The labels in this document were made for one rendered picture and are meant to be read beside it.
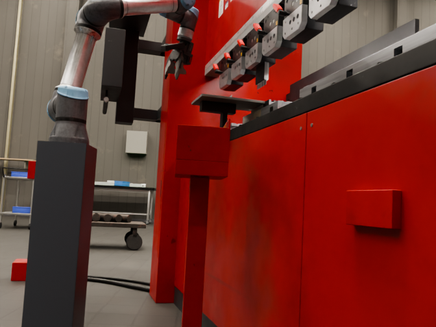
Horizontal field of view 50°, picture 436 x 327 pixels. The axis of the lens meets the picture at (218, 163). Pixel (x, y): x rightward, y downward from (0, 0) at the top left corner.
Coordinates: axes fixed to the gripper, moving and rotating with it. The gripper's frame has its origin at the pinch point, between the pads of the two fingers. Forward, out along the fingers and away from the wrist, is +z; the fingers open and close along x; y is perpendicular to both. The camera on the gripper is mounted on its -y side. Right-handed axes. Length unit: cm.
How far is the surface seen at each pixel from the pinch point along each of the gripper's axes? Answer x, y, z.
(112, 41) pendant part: 71, 2, -21
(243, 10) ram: -25.0, 12.3, -37.4
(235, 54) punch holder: -21.8, 17.8, -18.2
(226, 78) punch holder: -12.0, 24.5, -8.2
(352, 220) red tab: -138, -43, 40
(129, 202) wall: 824, 552, 177
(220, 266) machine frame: -60, 5, 74
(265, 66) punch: -52, 8, -9
